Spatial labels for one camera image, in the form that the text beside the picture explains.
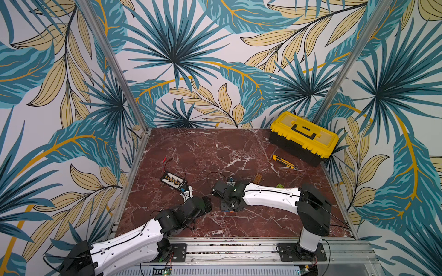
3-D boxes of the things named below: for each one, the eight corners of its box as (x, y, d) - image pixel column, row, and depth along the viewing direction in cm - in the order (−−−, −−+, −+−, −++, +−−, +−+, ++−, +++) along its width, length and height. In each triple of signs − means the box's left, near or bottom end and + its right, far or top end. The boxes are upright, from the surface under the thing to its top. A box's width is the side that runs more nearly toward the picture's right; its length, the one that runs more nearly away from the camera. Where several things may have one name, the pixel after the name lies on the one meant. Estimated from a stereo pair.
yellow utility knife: (271, 158, 108) (272, 156, 106) (272, 155, 109) (273, 153, 108) (296, 171, 103) (297, 169, 101) (297, 168, 104) (298, 166, 102)
